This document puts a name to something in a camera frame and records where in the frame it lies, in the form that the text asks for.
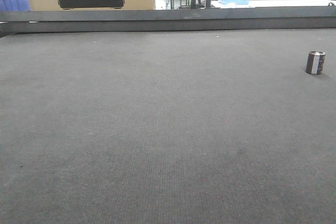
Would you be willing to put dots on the brown cylindrical capacitor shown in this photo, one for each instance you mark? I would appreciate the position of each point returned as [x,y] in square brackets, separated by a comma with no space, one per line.
[315,62]

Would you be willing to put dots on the dark grey table mat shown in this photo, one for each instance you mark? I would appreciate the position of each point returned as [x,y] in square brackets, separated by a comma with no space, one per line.
[184,127]

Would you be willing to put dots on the blue paper tray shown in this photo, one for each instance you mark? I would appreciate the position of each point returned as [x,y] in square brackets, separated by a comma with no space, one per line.
[236,2]

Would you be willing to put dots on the white background table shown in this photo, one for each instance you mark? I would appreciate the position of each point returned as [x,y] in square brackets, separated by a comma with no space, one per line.
[276,3]

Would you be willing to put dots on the dark metal rail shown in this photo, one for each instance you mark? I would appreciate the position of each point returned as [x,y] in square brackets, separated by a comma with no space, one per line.
[77,21]

